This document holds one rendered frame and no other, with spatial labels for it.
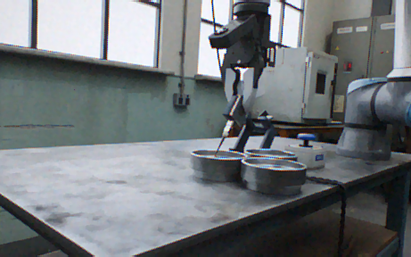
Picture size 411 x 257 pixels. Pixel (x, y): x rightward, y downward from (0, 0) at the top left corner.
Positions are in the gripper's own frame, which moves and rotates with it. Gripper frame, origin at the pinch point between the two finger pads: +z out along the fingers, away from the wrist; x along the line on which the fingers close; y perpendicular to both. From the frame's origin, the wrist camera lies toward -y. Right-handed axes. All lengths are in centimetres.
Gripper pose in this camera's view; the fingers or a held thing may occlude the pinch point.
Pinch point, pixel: (238, 106)
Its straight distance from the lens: 70.8
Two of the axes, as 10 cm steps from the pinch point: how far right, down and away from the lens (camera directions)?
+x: -7.4, -1.0, 6.6
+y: 6.7, -0.2, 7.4
